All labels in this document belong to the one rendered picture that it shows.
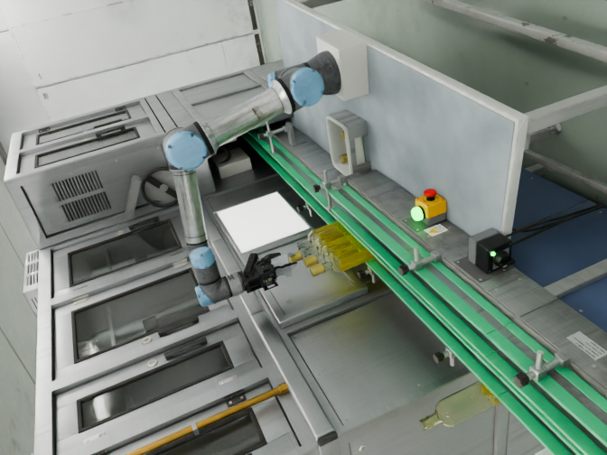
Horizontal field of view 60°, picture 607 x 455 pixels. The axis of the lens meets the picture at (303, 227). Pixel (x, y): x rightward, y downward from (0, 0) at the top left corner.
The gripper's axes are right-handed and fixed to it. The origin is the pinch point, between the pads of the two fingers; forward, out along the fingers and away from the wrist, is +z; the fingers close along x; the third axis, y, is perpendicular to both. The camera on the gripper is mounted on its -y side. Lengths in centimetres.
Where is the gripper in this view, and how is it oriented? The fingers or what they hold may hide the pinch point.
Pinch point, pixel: (292, 258)
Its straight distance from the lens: 189.0
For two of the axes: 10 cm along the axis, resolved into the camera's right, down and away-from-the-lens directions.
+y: 3.9, 4.5, -8.0
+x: -1.5, -8.3, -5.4
